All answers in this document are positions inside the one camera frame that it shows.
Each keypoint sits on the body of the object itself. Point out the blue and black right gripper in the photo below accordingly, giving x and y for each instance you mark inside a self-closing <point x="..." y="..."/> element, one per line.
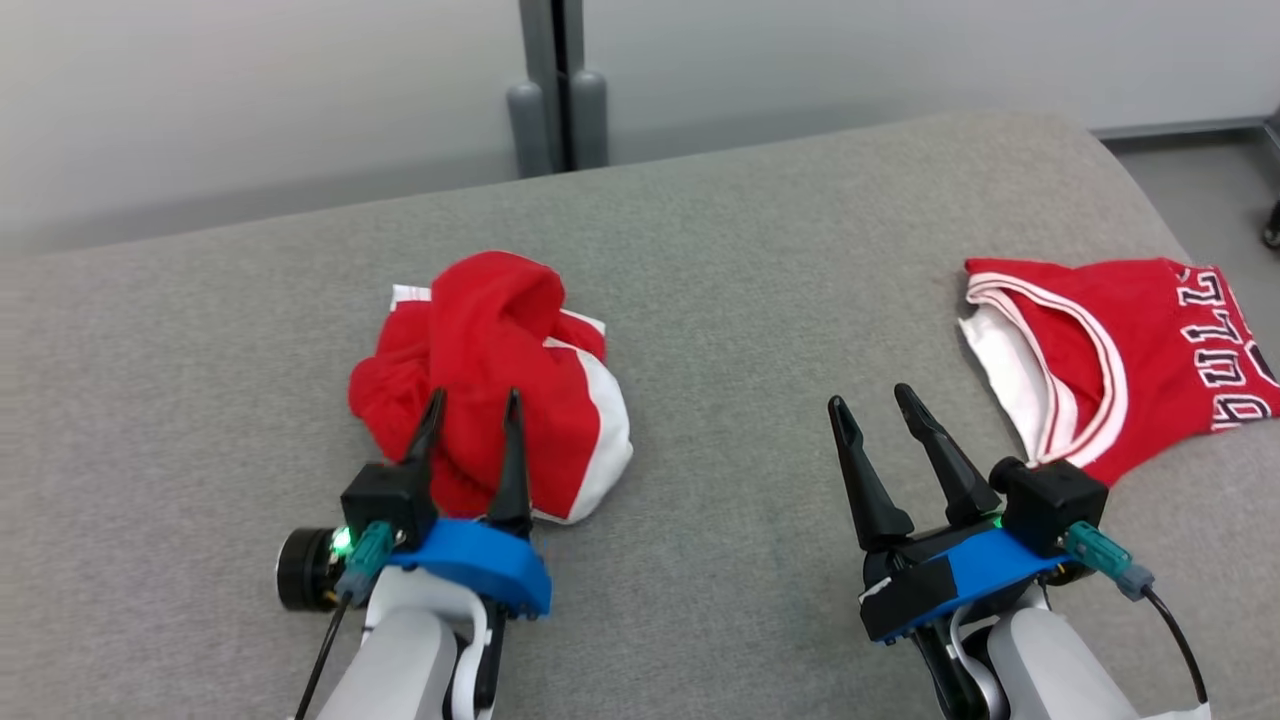
<point x="960" y="575"/>

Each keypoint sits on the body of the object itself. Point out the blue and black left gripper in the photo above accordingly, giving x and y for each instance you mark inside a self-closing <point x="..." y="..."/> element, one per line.
<point x="490" y="560"/>

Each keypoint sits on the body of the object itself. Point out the red and white shorts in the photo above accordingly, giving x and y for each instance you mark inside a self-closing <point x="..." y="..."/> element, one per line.
<point x="490" y="350"/>

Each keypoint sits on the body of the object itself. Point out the red and white basketball jersey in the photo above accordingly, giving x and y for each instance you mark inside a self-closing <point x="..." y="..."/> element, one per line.
<point x="1130" y="350"/>

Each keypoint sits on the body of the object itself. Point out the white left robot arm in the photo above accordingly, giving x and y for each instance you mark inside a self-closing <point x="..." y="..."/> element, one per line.
<point x="400" y="660"/>

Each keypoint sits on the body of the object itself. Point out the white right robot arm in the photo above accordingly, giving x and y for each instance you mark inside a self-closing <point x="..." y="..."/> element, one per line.
<point x="1050" y="670"/>

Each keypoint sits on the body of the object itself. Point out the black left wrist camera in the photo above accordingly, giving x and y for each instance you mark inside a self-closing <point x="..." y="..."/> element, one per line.
<point x="385" y="495"/>

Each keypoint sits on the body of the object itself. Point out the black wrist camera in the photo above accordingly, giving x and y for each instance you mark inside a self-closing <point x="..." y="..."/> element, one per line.
<point x="385" y="495"/>
<point x="1055" y="500"/>

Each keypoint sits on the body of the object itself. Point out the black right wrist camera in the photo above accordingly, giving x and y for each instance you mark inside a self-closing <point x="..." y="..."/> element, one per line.
<point x="1055" y="500"/>

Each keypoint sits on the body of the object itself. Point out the grey aluminium partition post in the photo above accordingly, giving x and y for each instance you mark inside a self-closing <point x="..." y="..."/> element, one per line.
<point x="560" y="90"/>

